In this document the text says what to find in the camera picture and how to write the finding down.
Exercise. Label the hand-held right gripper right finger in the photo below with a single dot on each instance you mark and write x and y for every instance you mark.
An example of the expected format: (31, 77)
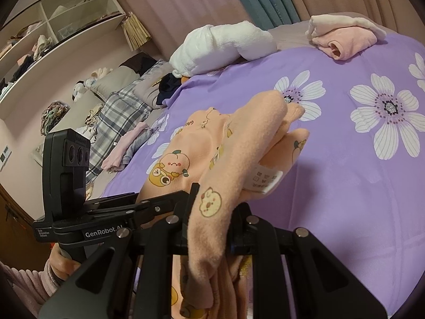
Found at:
(245, 236)

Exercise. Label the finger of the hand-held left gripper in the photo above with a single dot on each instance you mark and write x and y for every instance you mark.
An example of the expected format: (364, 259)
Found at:
(149, 211)
(113, 199)

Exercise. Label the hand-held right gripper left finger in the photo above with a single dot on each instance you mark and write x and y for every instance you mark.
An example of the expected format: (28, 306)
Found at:
(166, 236)

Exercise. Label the orange cartoon print pants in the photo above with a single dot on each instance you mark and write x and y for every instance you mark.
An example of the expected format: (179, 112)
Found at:
(212, 159)

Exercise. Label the person's left forearm pink sleeve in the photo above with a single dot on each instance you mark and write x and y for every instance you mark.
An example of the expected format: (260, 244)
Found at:
(23, 285)

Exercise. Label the pile of shelf clothes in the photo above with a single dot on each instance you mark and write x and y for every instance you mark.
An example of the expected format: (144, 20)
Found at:
(30, 56)

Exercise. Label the person's left hand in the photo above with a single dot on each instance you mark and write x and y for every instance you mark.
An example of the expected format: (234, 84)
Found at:
(63, 265)

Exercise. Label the grey blue garment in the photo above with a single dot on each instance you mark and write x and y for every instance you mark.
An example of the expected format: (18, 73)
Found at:
(141, 144)

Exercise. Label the floral fabric toy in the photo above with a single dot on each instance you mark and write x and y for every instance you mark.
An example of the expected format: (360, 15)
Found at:
(93, 119)

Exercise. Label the brown wooden cabinet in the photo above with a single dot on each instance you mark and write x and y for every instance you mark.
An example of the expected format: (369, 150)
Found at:
(16, 232)

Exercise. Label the grey plaid cloth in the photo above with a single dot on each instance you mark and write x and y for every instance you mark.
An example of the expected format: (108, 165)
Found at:
(116, 116)

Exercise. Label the white plush toy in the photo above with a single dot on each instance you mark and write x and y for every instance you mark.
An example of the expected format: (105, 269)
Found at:
(79, 91)

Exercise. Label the purple floral bed sheet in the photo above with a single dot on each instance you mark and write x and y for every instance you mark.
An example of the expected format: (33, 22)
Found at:
(332, 189)

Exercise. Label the cream plush toy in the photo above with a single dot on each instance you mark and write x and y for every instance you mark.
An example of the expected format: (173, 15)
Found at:
(98, 76)

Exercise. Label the grey pillow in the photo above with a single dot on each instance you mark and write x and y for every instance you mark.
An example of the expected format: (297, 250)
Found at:
(128, 79)

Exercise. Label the dark navy cloth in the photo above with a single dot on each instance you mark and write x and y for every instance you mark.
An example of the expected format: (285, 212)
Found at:
(167, 88)

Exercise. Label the dark brown cushion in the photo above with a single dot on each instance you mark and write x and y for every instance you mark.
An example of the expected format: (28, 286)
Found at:
(141, 63)

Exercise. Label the white shelf unit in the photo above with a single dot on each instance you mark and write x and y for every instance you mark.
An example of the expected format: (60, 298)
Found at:
(73, 36)

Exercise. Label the beige ribbed hanging bundle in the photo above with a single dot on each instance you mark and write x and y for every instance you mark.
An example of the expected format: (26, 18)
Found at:
(134, 31)

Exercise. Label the white plush blanket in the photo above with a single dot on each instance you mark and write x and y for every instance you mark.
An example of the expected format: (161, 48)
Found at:
(219, 46)

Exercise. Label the mauve bed pillow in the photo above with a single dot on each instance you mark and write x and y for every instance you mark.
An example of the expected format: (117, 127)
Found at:
(292, 35)

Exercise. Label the pink curtain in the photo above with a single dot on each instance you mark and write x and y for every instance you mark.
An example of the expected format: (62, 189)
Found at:
(186, 3)

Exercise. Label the pink folded garment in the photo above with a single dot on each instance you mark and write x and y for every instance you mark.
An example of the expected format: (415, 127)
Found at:
(352, 45)

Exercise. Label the white wall switch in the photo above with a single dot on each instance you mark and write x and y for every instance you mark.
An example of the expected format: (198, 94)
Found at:
(5, 153)

